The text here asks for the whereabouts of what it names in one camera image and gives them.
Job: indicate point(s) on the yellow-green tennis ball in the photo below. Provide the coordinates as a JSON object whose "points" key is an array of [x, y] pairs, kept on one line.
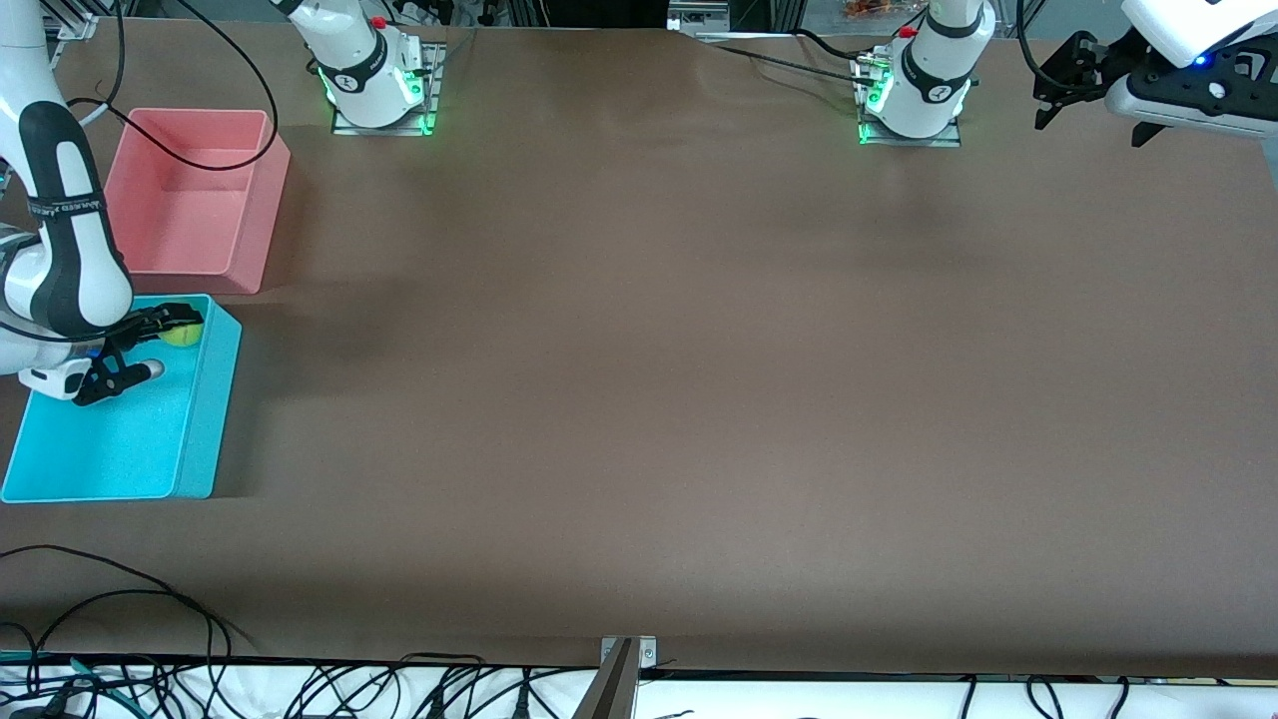
{"points": [[183, 335]]}

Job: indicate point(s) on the dark aluminium profile bar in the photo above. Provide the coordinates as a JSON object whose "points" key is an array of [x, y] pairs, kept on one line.
{"points": [[609, 689]]}

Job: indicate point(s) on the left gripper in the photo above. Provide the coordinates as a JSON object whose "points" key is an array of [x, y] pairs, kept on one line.
{"points": [[1081, 68]]}

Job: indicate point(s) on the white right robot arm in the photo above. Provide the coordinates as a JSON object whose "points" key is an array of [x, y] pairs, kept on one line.
{"points": [[75, 260]]}

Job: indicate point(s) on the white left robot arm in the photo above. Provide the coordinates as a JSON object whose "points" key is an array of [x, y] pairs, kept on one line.
{"points": [[929, 80]]}

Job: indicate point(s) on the silver metal bracket plate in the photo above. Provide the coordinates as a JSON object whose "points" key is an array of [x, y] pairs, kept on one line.
{"points": [[647, 654]]}

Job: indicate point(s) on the brown table cover mat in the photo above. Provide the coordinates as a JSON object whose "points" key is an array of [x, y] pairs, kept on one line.
{"points": [[639, 399]]}

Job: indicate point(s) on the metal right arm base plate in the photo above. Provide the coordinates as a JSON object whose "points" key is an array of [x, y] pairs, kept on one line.
{"points": [[433, 100]]}

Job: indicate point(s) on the aluminium frame rail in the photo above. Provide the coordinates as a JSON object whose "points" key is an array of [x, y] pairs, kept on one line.
{"points": [[80, 27]]}

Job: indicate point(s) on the pink plastic bin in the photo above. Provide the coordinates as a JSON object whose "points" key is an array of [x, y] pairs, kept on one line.
{"points": [[200, 210]]}

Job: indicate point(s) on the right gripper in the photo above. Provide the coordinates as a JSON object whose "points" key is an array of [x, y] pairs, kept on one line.
{"points": [[150, 321]]}

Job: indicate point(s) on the orange snack package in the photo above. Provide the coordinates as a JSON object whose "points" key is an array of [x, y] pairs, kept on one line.
{"points": [[869, 8]]}

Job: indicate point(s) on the blue plastic bin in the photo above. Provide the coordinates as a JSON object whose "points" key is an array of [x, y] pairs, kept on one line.
{"points": [[130, 449]]}

